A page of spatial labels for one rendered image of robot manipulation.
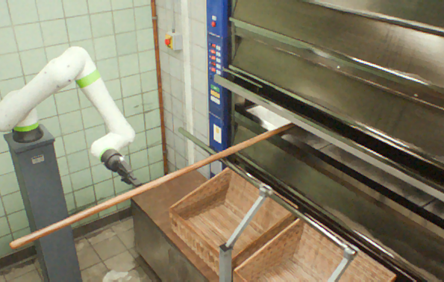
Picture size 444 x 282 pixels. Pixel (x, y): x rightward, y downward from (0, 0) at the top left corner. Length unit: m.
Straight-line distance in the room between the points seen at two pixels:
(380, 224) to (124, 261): 1.93
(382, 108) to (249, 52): 0.85
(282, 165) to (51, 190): 1.25
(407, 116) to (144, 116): 2.11
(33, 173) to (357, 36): 1.72
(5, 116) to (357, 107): 1.55
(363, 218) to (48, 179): 1.61
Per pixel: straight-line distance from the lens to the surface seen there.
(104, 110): 2.28
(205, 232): 2.70
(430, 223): 2.00
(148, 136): 3.57
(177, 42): 3.01
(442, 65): 1.76
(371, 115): 1.97
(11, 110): 2.28
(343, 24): 2.01
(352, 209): 2.24
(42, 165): 2.58
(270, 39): 2.33
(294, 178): 2.45
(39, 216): 2.73
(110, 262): 3.46
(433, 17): 1.77
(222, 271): 2.14
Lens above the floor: 2.33
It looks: 29 degrees down
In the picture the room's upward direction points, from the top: straight up
